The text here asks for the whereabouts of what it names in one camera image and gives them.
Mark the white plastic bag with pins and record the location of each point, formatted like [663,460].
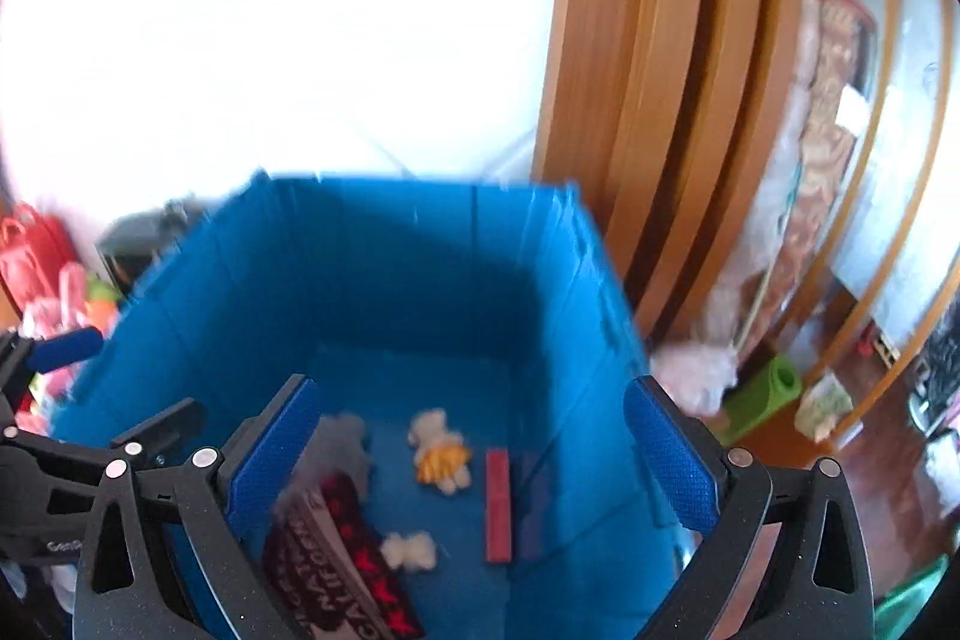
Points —
[825,404]

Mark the wooden door frame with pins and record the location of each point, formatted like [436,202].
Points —
[660,85]

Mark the red white long box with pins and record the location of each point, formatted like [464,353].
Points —
[499,512]

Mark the red bear-shaped case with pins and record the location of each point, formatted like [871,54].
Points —
[34,257]

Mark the rolled patterned carpet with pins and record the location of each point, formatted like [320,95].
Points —
[825,160]

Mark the wood-framed glass partition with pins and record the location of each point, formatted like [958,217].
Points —
[900,160]

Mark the blue plastic crate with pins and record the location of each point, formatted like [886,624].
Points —
[420,280]

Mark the dark red printed pack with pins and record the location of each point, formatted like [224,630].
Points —
[337,557]

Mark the white teddy bear plush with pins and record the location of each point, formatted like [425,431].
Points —
[435,441]

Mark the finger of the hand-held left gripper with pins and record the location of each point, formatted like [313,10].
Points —
[67,349]
[161,426]

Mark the small white teddy plush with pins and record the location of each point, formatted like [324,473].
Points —
[409,550]

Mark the white fluffy cloth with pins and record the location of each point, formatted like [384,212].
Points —
[697,374]

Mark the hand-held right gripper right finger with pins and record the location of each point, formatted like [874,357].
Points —
[671,460]

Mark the black box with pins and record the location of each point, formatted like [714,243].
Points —
[127,246]

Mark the green bag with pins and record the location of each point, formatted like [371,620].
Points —
[911,599]

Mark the grey plush toy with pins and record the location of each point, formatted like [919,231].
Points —
[345,452]

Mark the green rolled mat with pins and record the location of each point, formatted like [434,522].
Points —
[761,396]

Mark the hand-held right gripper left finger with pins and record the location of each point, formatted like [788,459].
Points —
[274,452]

